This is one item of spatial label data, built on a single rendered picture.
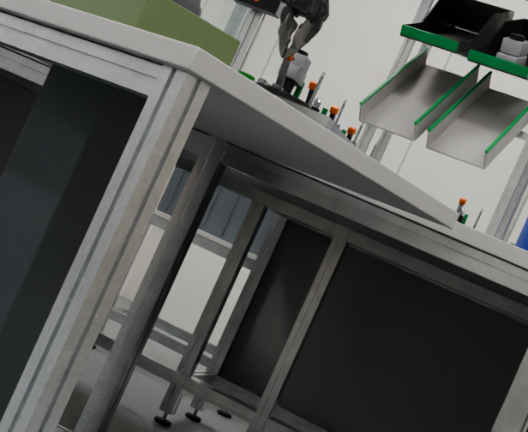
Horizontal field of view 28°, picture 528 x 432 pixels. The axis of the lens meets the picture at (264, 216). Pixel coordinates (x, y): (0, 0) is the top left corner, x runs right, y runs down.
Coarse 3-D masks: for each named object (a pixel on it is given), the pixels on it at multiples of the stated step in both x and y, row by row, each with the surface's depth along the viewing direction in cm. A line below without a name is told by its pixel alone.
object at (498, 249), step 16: (192, 128) 215; (272, 160) 206; (240, 176) 322; (304, 176) 208; (272, 192) 335; (352, 192) 201; (304, 208) 346; (320, 208) 303; (384, 208) 200; (352, 224) 307; (432, 224) 196; (384, 240) 318; (464, 240) 194; (480, 240) 194; (496, 240) 193; (416, 256) 330; (432, 256) 289; (496, 256) 193; (512, 256) 192; (464, 272) 295; (496, 288) 303
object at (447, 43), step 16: (448, 0) 237; (464, 0) 243; (432, 16) 232; (448, 16) 240; (464, 16) 243; (480, 16) 241; (496, 16) 229; (512, 16) 237; (400, 32) 222; (416, 32) 220; (432, 32) 233; (448, 32) 237; (464, 32) 241; (480, 32) 224; (496, 32) 232; (448, 48) 217; (464, 48) 220
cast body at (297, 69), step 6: (300, 54) 233; (306, 54) 234; (294, 60) 233; (300, 60) 232; (306, 60) 233; (294, 66) 231; (300, 66) 232; (306, 66) 234; (288, 72) 232; (294, 72) 231; (300, 72) 232; (306, 72) 236; (288, 78) 232; (294, 78) 231; (300, 78) 234; (300, 84) 235
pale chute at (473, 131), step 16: (480, 80) 228; (464, 96) 223; (480, 96) 231; (496, 96) 231; (512, 96) 231; (448, 112) 218; (464, 112) 226; (480, 112) 226; (496, 112) 226; (512, 112) 226; (432, 128) 214; (448, 128) 221; (464, 128) 221; (480, 128) 221; (496, 128) 221; (512, 128) 215; (432, 144) 216; (448, 144) 216; (464, 144) 216; (480, 144) 217; (496, 144) 211; (464, 160) 212; (480, 160) 212
